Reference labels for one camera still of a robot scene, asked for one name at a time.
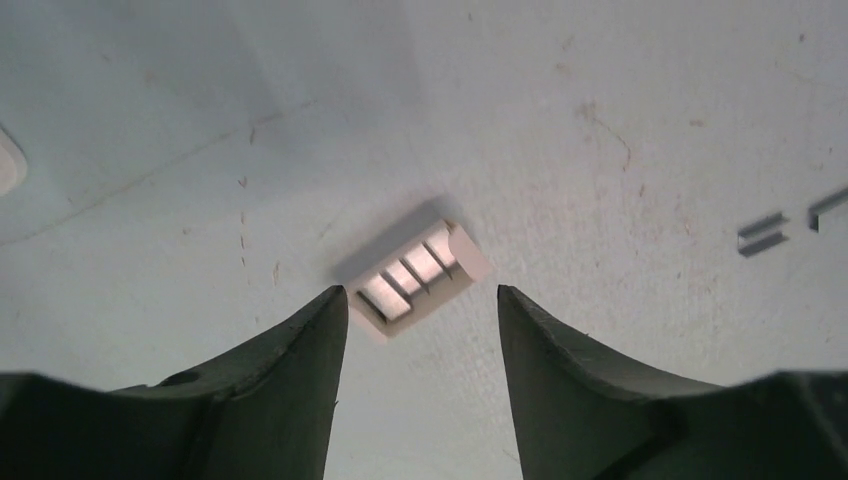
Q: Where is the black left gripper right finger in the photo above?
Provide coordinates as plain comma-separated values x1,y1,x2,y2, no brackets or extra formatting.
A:
497,285,847,479

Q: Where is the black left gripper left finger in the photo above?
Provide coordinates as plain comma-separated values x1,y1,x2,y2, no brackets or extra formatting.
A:
1,286,348,479

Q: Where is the staple box tray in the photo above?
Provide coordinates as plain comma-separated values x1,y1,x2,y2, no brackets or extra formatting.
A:
343,218,493,343

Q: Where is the silver staple strip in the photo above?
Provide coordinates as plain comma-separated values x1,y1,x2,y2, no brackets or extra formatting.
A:
737,212,789,258
807,187,848,233

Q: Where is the beige stapler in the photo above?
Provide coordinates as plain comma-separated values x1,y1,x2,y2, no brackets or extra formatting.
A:
0,128,28,197

